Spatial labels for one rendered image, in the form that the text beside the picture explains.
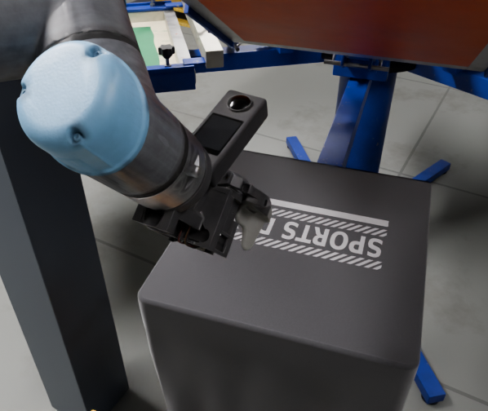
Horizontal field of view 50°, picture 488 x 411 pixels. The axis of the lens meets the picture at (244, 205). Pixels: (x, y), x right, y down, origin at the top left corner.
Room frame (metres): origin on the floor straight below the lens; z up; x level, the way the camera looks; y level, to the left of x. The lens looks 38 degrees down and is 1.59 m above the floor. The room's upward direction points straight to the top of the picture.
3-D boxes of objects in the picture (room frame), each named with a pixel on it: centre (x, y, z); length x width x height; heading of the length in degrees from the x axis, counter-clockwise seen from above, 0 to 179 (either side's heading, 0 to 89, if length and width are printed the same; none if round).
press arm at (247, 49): (1.68, 0.16, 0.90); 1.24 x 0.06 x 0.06; 102
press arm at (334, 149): (1.22, -0.26, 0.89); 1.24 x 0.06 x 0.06; 162
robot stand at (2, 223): (1.01, 0.51, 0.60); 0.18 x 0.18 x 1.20; 61
